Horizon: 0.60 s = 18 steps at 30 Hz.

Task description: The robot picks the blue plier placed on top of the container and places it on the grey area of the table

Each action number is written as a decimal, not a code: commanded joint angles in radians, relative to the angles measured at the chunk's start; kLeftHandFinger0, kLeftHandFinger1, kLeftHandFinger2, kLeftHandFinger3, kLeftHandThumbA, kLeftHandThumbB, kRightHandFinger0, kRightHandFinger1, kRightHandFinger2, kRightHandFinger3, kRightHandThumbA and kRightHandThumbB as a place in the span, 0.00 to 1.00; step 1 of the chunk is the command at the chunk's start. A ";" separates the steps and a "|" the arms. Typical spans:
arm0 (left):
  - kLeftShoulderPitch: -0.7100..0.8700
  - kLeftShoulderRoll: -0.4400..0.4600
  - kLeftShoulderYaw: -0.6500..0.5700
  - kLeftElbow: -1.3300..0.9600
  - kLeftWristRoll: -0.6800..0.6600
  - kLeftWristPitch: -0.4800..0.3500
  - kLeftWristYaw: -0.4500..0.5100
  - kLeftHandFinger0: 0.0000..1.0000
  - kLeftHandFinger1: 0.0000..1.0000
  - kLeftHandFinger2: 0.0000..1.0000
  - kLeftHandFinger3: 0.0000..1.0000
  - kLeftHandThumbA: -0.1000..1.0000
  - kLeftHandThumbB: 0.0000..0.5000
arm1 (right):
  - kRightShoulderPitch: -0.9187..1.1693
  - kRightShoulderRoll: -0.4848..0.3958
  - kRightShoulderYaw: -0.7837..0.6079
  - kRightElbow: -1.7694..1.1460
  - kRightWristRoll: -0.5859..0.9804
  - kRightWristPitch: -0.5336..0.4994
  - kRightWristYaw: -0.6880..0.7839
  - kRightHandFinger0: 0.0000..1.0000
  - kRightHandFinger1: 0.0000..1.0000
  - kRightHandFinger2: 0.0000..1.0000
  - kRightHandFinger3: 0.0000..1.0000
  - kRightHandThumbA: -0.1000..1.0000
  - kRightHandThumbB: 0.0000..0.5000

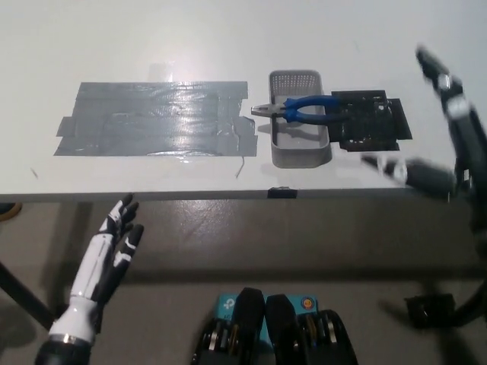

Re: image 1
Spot grey duct tape patch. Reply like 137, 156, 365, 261
53, 79, 259, 157

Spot black tape patch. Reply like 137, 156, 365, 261
329, 89, 414, 153

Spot yellow tape roll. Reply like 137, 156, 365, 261
0, 202, 23, 221

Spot grey plastic container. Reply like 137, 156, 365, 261
268, 69, 331, 169

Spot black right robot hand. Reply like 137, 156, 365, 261
360, 44, 487, 195

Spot black table foot bracket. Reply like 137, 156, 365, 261
403, 293, 457, 329

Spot black teal robot body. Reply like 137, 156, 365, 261
192, 287, 358, 365

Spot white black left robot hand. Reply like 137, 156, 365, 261
49, 192, 145, 341

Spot blue handled pliers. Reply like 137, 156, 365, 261
250, 97, 348, 125

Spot black diagonal table leg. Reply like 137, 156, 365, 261
0, 260, 55, 332
454, 275, 487, 328

